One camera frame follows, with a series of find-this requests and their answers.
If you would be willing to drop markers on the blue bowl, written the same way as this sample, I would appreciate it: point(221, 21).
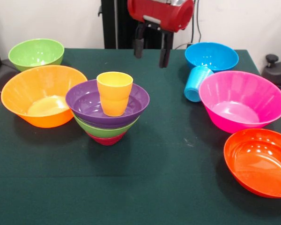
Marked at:
point(213, 54)

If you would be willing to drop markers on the green bowl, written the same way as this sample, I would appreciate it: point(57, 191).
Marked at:
point(100, 131)
point(35, 52)

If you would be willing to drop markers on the large orange bowl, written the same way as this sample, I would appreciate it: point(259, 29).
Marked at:
point(37, 93)

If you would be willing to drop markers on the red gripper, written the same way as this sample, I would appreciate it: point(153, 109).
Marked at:
point(159, 11)

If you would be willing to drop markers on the blue cup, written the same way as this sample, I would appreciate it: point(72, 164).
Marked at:
point(196, 82)

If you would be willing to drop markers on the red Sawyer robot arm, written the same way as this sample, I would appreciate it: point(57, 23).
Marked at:
point(178, 2)

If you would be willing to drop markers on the small crimson bowl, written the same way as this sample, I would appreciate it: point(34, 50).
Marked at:
point(105, 141)

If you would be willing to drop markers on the black stand base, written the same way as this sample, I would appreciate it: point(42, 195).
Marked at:
point(2, 72)
point(276, 70)

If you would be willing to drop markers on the large magenta bowl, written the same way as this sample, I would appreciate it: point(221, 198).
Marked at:
point(241, 100)

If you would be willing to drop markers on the orange-red shallow bowl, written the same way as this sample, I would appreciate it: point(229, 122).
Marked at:
point(260, 164)

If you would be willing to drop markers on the yellow cup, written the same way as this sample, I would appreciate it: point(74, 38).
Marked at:
point(114, 98)

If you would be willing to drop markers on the purple bowl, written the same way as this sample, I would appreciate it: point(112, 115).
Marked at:
point(84, 105)

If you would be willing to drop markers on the dark green table cloth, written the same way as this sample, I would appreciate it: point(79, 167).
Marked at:
point(140, 182)

